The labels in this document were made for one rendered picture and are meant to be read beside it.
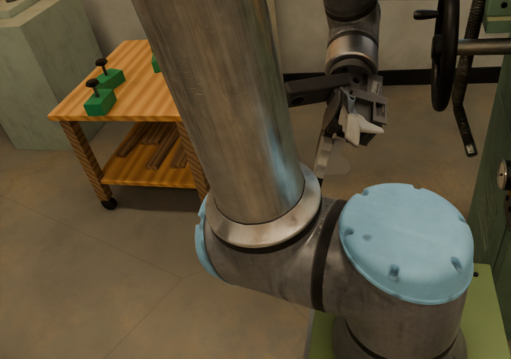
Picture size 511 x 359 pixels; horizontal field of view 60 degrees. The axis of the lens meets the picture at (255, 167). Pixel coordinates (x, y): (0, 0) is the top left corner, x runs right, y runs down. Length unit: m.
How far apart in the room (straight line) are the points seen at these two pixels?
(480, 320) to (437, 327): 0.23
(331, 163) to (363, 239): 0.26
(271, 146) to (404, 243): 0.18
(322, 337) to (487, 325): 0.25
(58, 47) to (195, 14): 2.15
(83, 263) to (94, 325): 0.31
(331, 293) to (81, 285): 1.41
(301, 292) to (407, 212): 0.16
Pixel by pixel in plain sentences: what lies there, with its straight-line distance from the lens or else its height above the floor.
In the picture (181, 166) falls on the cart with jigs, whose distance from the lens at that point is 1.86.
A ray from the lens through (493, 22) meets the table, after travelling 1.12.
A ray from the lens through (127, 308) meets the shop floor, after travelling 1.70.
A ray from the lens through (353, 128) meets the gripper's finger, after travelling 0.62.
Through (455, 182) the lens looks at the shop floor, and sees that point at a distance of 1.98.
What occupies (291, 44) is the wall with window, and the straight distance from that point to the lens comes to 2.52.
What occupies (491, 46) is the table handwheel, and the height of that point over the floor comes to 0.82.
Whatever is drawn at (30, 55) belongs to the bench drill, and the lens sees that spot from 2.36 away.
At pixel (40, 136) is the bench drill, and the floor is 0.10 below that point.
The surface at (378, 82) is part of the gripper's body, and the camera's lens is 0.78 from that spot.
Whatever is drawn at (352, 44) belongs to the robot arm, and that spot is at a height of 0.97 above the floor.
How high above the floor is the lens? 1.29
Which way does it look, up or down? 39 degrees down
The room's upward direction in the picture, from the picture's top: 11 degrees counter-clockwise
